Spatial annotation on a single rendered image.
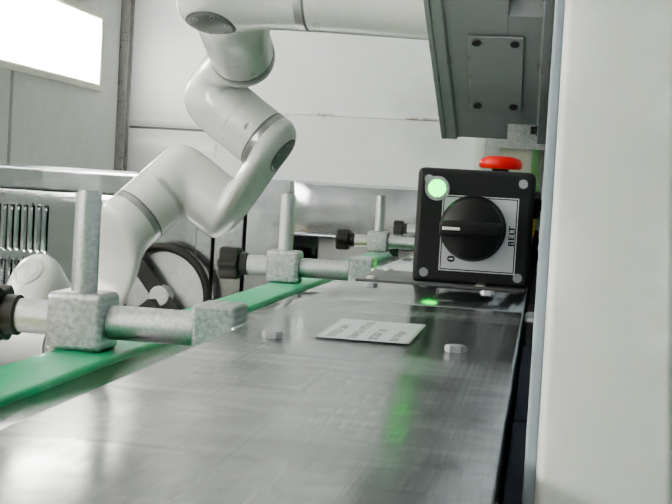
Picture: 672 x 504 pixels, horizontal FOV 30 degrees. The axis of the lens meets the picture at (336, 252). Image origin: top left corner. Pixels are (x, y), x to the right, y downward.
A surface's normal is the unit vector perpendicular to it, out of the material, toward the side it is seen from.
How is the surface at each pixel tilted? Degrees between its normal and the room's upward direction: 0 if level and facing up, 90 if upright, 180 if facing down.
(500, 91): 90
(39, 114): 180
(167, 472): 90
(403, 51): 90
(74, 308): 90
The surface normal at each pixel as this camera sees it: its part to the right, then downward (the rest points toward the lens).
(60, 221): -0.16, 0.04
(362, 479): 0.06, -1.00
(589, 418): -0.11, -0.47
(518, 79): -0.13, 0.87
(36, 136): 0.98, 0.07
